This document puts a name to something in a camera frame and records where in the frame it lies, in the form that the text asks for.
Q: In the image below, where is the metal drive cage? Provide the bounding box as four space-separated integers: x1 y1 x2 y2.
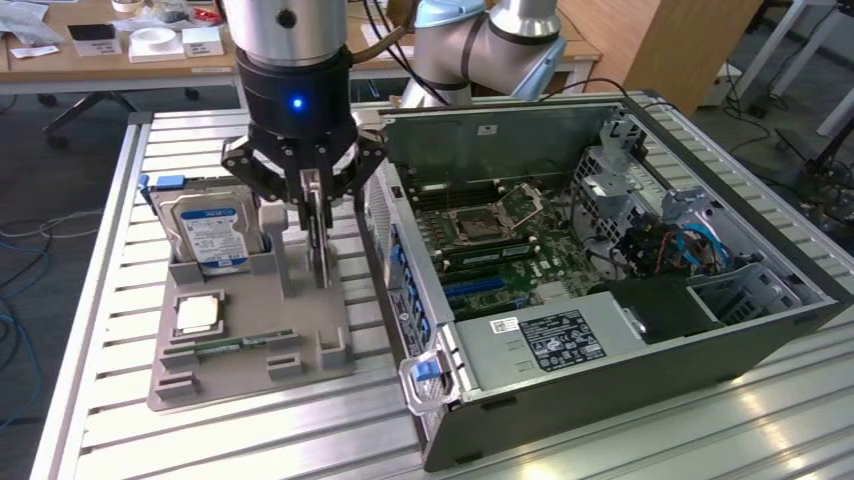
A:
574 115 670 237

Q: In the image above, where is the grey plastic parts rack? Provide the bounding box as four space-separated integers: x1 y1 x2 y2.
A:
144 203 361 414

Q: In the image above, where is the blue floor cable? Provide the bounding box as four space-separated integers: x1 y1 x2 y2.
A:
0 239 54 431

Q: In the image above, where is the black open PC case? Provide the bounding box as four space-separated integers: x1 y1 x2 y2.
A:
347 89 854 474

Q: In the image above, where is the CPU socket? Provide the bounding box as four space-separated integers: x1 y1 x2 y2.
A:
453 207 513 246

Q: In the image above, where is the white box with red button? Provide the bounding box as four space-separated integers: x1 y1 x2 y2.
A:
706 62 744 109

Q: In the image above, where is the white cube box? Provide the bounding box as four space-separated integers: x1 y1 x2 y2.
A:
181 27 226 58

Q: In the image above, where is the white paper stack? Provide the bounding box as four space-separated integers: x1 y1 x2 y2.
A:
359 22 419 62

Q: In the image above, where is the metal socket cover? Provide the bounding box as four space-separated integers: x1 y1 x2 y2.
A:
490 180 546 232

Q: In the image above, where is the hard disk in blue caddy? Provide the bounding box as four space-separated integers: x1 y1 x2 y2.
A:
136 173 263 277

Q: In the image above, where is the white tape roll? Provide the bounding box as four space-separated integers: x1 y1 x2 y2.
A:
131 27 178 51

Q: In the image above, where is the grey metal disk bay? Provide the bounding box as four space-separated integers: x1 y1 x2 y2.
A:
686 259 806 327

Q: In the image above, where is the clear plastic bag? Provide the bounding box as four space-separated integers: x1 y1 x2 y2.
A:
0 2 66 46

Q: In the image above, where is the black power cable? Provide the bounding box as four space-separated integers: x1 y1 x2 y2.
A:
542 78 634 101

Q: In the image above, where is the red wire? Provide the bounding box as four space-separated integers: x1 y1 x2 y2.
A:
649 233 677 272

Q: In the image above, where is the blue wire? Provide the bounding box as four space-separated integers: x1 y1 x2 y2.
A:
670 224 733 274

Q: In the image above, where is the white box with black top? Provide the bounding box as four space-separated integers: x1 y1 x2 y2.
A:
67 23 124 58

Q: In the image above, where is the GPU graphics card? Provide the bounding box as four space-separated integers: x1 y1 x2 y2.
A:
298 168 337 290

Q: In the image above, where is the silver CPU chip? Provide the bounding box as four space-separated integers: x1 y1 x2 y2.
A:
173 295 225 334

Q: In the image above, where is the grey power supply unit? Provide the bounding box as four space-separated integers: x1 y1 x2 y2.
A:
453 292 653 392

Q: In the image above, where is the black chair base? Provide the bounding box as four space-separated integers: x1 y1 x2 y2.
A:
39 89 202 149

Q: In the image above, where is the white desk frame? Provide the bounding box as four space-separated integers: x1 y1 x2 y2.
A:
730 0 854 137

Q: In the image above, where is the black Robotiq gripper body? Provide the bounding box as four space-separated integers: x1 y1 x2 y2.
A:
237 49 359 202

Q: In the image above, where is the green motherboard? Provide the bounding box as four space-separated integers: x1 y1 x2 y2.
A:
406 169 626 321

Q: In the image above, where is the flat white box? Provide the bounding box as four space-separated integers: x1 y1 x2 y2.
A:
127 42 189 65

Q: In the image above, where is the green RAM stick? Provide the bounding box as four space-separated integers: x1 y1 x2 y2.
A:
190 328 297 355

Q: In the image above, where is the wooden desk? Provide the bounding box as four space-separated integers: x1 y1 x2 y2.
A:
0 0 604 109

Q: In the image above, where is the white floor cable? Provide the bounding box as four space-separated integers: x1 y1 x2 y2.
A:
0 209 103 241

